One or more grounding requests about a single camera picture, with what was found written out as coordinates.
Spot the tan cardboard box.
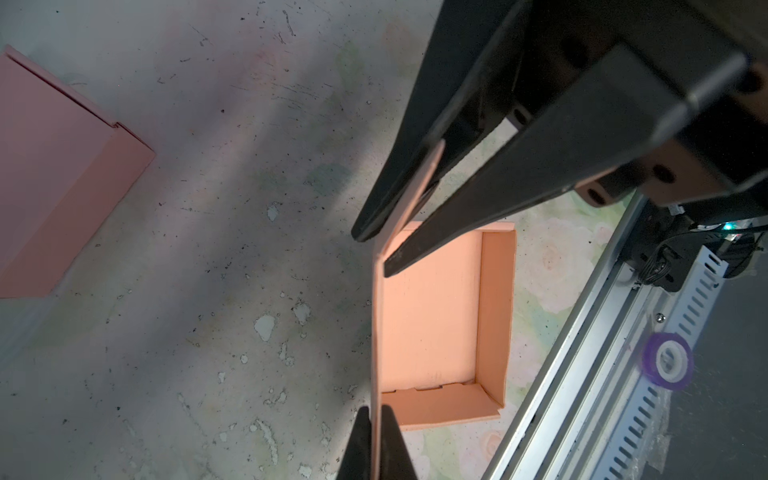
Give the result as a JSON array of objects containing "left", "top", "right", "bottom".
[{"left": 370, "top": 141, "right": 517, "bottom": 479}]

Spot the pink cardboard box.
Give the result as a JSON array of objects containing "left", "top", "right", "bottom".
[{"left": 1, "top": 46, "right": 155, "bottom": 298}]

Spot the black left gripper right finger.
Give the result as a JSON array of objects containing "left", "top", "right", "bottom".
[{"left": 379, "top": 405, "right": 417, "bottom": 480}]

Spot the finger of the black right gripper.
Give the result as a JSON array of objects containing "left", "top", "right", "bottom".
[
  {"left": 383, "top": 43, "right": 748, "bottom": 277},
  {"left": 351, "top": 1, "right": 532, "bottom": 242}
]

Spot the purple tape roll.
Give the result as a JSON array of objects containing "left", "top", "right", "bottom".
[{"left": 641, "top": 332, "right": 694, "bottom": 391}]

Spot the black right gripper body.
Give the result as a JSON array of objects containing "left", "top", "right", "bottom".
[{"left": 515, "top": 1, "right": 767, "bottom": 207}]

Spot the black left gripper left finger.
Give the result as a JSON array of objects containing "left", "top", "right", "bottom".
[{"left": 336, "top": 406, "right": 372, "bottom": 480}]

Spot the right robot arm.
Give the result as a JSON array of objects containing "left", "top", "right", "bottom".
[{"left": 352, "top": 1, "right": 767, "bottom": 292}]

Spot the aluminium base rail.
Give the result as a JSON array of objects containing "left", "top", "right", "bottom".
[{"left": 484, "top": 196, "right": 727, "bottom": 479}]

